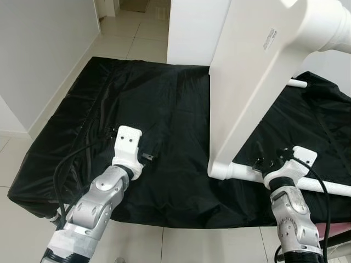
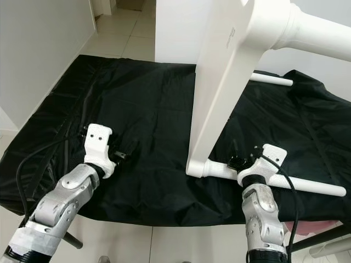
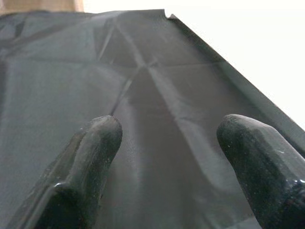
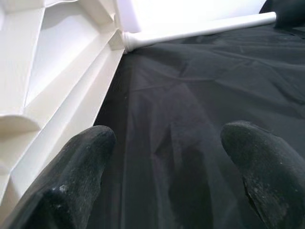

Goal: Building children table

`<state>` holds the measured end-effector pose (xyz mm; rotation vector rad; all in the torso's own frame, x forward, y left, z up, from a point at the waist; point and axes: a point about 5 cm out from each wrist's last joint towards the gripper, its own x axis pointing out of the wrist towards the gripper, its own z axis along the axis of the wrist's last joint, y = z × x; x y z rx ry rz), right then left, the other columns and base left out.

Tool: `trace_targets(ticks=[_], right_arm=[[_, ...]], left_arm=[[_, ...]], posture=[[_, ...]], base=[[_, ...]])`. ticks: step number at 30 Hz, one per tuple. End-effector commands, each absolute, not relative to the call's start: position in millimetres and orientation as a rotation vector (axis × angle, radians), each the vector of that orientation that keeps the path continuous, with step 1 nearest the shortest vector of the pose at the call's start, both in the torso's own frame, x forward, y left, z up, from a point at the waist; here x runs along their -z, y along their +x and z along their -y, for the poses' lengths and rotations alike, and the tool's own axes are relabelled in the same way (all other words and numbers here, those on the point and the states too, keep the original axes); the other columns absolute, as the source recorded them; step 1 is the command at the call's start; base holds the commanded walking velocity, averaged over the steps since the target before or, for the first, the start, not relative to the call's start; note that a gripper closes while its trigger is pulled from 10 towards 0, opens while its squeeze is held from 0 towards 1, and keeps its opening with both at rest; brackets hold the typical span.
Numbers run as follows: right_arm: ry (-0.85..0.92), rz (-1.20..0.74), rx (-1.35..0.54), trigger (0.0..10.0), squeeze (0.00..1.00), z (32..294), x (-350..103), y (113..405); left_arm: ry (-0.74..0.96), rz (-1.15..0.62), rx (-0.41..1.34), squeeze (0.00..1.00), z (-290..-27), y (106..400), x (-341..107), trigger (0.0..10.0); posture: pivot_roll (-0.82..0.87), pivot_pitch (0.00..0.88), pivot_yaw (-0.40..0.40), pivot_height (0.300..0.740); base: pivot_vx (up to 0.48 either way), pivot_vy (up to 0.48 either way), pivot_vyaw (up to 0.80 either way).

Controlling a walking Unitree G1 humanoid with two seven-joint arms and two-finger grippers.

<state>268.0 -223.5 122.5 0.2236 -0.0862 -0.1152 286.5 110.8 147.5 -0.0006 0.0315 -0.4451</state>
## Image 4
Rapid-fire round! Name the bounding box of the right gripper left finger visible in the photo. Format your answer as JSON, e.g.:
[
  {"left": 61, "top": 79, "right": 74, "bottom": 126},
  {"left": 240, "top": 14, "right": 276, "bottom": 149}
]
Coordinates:
[{"left": 4, "top": 125, "right": 117, "bottom": 229}]

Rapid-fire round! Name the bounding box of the white plastic table top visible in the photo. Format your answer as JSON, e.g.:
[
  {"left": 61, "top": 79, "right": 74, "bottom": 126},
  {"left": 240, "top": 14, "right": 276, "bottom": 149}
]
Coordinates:
[{"left": 0, "top": 0, "right": 126, "bottom": 221}]

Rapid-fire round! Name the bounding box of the white plastic table leg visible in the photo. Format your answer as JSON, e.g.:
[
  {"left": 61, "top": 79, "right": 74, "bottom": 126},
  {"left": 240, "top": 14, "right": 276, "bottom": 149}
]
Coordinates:
[{"left": 122, "top": 11, "right": 278, "bottom": 54}]

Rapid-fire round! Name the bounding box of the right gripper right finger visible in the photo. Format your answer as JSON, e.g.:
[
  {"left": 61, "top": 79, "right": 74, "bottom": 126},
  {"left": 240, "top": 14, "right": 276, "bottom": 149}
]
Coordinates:
[{"left": 220, "top": 121, "right": 305, "bottom": 229}]

